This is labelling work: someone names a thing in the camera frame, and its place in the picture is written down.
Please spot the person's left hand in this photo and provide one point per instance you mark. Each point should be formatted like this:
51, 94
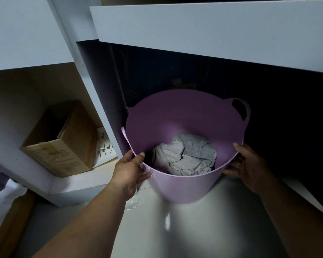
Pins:
125, 173

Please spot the purple plastic tub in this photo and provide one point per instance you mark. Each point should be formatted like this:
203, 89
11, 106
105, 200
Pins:
177, 123

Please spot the person's right thumb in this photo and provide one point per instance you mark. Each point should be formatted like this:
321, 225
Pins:
238, 149

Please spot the white plastic bag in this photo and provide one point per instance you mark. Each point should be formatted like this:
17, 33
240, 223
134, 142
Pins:
4, 204

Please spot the brown wooden board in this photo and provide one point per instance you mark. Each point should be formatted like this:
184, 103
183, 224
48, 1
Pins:
13, 225

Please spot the person's right hand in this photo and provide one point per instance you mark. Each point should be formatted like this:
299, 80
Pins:
251, 169

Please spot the clear plastic wrap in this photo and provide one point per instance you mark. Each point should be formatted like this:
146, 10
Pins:
132, 202

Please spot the person's left thumb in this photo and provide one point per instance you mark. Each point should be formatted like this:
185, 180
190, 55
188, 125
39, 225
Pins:
139, 158

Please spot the brown cardboard box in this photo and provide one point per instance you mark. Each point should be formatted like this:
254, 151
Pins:
62, 139

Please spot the person's left forearm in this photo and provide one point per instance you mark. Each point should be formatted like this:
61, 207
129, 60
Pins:
88, 225

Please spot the white cutout cardboard insert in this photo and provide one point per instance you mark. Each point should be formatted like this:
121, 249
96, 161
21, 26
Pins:
105, 147

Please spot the grey crumpled garment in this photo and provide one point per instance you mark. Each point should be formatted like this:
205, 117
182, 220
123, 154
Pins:
185, 155

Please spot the white shelf cabinet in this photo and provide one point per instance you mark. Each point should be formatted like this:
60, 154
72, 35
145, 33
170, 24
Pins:
177, 29

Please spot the person's right forearm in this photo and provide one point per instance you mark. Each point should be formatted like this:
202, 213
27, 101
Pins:
298, 220

